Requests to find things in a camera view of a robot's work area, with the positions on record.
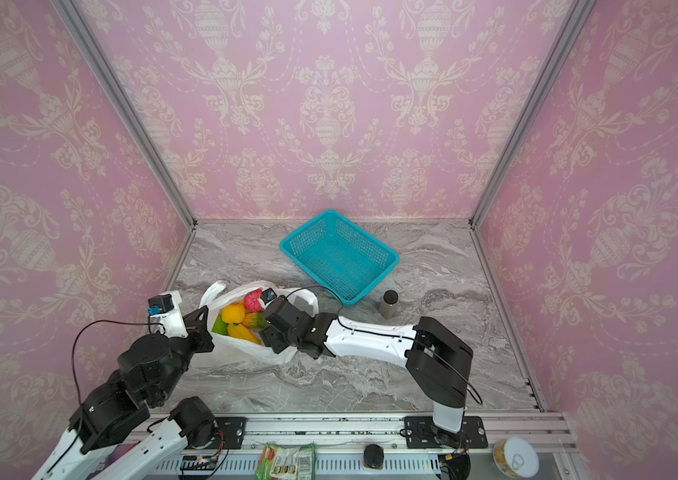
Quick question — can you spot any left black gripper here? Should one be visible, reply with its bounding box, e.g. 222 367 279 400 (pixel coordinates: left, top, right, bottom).
153 305 218 405

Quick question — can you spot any white plastic bag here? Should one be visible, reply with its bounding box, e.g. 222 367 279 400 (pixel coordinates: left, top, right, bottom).
191 280 319 369

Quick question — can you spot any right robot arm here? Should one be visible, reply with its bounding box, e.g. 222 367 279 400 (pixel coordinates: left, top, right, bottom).
259 289 482 449

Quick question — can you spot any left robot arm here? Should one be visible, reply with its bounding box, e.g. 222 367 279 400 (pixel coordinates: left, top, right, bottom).
35 307 229 479

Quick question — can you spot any green fruit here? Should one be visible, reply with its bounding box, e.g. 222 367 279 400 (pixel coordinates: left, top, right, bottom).
212 314 229 336

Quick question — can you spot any pink dragon fruit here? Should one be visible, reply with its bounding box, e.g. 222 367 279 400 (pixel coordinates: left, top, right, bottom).
243 289 264 313

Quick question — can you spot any yellow fruit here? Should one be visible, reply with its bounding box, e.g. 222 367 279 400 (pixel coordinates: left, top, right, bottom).
220 303 248 325

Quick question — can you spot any yellow banana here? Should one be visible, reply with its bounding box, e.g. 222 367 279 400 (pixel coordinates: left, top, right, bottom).
227 324 261 345

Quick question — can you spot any teal plastic basket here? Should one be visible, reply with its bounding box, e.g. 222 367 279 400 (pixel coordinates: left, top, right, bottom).
280 210 400 306

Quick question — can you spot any small black-capped bottle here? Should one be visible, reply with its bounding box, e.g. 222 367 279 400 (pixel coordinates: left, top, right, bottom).
378 289 400 319

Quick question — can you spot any green snack packet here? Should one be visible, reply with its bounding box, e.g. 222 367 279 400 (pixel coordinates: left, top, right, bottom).
255 443 317 480

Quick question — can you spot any purple snack packet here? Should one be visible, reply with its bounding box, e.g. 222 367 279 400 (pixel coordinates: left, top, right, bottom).
89 443 137 479

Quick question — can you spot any black-lidded jar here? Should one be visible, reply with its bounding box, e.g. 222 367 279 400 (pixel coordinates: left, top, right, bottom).
363 444 385 470

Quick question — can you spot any white-lidded can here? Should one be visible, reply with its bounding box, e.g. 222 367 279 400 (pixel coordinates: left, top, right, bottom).
492 437 540 479

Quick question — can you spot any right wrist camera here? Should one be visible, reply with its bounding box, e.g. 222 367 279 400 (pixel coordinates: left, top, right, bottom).
259 288 278 308

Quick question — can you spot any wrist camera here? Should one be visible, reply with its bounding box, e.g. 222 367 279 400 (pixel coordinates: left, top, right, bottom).
259 288 278 308
147 290 188 338

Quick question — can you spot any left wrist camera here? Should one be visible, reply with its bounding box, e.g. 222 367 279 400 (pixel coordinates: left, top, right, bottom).
147 290 188 338

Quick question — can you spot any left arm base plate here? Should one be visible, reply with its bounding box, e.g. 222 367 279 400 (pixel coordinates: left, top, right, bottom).
160 415 248 451

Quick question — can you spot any aluminium front rail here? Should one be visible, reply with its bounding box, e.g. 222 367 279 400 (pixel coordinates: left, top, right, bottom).
77 410 580 480

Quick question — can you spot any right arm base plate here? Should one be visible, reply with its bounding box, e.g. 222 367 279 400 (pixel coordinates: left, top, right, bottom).
399 416 489 450

